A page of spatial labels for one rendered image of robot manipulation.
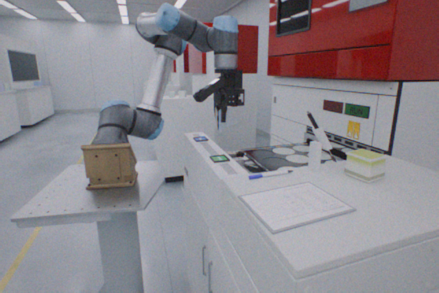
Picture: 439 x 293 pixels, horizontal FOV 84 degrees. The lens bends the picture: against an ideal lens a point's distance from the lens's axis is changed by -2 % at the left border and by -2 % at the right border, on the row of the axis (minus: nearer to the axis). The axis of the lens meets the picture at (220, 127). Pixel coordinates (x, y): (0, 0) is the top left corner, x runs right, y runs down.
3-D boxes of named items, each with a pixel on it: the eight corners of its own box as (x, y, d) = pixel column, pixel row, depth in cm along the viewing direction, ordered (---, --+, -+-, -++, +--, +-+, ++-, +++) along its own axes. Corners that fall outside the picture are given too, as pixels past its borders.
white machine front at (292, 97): (273, 136, 167) (276, 76, 158) (385, 190, 91) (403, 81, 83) (269, 136, 166) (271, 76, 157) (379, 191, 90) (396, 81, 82)
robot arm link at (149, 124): (121, 133, 113) (153, 21, 116) (151, 140, 121) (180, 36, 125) (128, 136, 103) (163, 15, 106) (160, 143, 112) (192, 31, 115)
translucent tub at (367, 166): (359, 169, 74) (361, 147, 72) (385, 178, 67) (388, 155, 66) (342, 174, 70) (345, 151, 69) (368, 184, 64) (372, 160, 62)
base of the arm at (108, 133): (84, 143, 88) (88, 120, 93) (93, 160, 101) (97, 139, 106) (128, 143, 92) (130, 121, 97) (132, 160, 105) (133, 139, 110)
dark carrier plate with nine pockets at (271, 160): (306, 144, 123) (306, 143, 123) (364, 169, 92) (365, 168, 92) (243, 151, 113) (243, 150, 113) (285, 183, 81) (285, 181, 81)
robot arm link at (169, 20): (132, 7, 108) (171, -8, 69) (155, 18, 115) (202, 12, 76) (123, 31, 110) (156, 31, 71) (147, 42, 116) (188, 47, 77)
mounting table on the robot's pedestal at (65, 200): (16, 256, 77) (8, 219, 74) (73, 190, 119) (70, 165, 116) (163, 240, 84) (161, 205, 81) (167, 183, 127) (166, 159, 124)
